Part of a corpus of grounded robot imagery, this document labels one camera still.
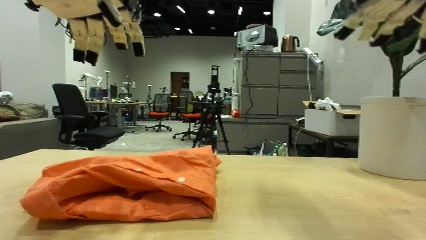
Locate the brown door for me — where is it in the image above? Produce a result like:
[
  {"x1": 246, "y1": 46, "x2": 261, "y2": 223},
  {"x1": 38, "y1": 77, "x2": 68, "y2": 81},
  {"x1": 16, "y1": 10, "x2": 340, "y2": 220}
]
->
[{"x1": 170, "y1": 71, "x2": 191, "y2": 98}]

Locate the gray couch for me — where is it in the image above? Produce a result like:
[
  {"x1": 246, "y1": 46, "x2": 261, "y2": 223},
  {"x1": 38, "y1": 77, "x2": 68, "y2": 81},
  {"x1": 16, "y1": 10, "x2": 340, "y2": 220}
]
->
[{"x1": 0, "y1": 116, "x2": 62, "y2": 160}]

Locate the white cardboard box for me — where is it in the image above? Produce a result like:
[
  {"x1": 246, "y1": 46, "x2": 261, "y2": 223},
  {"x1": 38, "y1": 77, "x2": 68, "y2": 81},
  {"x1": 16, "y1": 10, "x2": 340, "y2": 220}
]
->
[{"x1": 303, "y1": 105, "x2": 362, "y2": 137}]

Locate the low gray cabinet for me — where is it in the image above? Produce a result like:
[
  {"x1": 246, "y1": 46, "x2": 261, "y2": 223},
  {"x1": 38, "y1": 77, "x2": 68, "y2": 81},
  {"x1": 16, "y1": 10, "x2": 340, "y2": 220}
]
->
[{"x1": 217, "y1": 116, "x2": 297, "y2": 155}]

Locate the large white plant pot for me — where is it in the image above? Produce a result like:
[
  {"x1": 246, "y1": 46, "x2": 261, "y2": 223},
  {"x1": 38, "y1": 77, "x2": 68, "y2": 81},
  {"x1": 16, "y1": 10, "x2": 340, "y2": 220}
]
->
[{"x1": 358, "y1": 96, "x2": 426, "y2": 181}]

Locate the copper kettle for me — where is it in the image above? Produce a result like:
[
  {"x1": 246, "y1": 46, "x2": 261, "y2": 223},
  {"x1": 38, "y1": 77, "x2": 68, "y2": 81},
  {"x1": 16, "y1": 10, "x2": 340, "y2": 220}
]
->
[{"x1": 281, "y1": 33, "x2": 302, "y2": 53}]

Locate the gray boxy appliance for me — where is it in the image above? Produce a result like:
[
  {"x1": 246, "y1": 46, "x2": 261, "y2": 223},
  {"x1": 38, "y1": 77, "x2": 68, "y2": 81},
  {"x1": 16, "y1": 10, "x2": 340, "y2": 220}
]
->
[{"x1": 235, "y1": 23, "x2": 279, "y2": 52}]

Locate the white plastic bag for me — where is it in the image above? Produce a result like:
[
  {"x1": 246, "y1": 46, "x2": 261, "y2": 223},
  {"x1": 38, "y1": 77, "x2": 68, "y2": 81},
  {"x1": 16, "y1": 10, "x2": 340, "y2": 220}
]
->
[{"x1": 313, "y1": 96, "x2": 343, "y2": 112}]

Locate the black camera tripod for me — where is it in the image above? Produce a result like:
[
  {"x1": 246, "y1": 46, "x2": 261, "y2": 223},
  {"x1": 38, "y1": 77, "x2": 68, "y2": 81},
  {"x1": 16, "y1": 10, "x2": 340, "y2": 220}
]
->
[{"x1": 190, "y1": 64, "x2": 231, "y2": 155}]

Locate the orange seat office chair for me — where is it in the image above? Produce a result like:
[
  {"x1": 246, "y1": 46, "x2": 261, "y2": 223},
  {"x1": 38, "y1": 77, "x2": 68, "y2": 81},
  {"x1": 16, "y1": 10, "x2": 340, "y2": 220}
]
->
[
  {"x1": 145, "y1": 93, "x2": 174, "y2": 132},
  {"x1": 171, "y1": 89, "x2": 206, "y2": 141}
]

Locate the tall gray filing cabinet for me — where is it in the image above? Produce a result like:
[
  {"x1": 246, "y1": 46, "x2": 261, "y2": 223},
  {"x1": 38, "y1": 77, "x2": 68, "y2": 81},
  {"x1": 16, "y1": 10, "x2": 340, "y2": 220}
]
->
[{"x1": 238, "y1": 49, "x2": 325, "y2": 119}]

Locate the orange button-up shirt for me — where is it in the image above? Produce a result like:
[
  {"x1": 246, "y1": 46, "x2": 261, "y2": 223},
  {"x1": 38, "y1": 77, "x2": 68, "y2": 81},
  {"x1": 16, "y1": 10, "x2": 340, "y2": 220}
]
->
[{"x1": 18, "y1": 145, "x2": 222, "y2": 223}]

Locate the white power strip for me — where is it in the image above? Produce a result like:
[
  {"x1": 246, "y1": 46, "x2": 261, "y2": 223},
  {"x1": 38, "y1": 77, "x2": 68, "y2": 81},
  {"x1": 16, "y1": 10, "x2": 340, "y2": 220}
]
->
[{"x1": 302, "y1": 46, "x2": 325, "y2": 64}]

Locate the dark side table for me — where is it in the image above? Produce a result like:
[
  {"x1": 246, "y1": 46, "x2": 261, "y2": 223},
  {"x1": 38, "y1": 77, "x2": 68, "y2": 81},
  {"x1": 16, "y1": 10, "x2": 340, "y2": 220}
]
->
[{"x1": 289, "y1": 122, "x2": 359, "y2": 158}]

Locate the wooden office desk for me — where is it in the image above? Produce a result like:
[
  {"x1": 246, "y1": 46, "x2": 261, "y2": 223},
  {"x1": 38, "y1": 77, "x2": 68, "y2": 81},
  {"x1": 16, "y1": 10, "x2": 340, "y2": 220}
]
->
[{"x1": 85, "y1": 100, "x2": 150, "y2": 129}]

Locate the black office chair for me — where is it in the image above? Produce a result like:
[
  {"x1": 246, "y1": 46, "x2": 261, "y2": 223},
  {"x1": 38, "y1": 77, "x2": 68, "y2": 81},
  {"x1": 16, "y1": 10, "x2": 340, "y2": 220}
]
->
[{"x1": 50, "y1": 83, "x2": 126, "y2": 150}]

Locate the brown gray cushion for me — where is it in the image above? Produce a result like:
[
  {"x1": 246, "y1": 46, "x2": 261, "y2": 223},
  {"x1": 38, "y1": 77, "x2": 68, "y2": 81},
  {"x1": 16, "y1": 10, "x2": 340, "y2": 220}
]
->
[{"x1": 0, "y1": 102, "x2": 49, "y2": 123}]

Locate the green plastic bottle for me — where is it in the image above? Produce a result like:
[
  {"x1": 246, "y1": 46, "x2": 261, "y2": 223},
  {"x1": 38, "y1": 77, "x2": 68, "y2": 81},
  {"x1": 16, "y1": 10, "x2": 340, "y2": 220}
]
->
[{"x1": 269, "y1": 141, "x2": 290, "y2": 157}]

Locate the green leafy plant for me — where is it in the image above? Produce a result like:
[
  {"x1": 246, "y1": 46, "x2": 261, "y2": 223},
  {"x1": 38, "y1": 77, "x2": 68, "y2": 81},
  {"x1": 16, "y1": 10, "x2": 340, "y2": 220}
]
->
[{"x1": 315, "y1": 0, "x2": 426, "y2": 98}]

